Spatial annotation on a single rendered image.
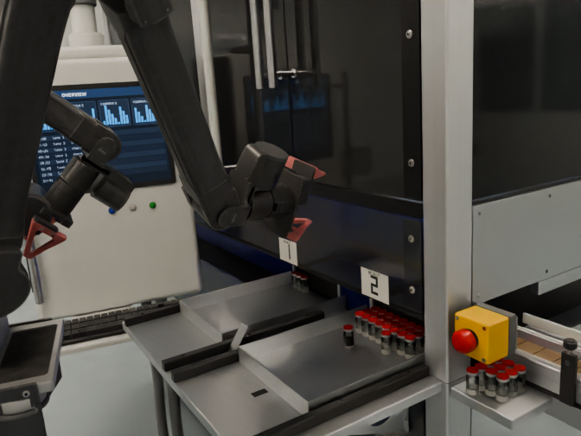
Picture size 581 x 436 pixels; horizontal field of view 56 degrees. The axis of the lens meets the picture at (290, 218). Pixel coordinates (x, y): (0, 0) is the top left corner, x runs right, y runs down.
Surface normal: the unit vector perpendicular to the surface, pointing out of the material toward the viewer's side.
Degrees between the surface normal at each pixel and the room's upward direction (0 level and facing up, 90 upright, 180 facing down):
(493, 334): 90
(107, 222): 90
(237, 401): 0
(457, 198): 90
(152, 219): 90
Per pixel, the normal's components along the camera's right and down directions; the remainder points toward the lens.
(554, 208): 0.53, 0.15
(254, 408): -0.07, -0.97
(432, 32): -0.84, 0.18
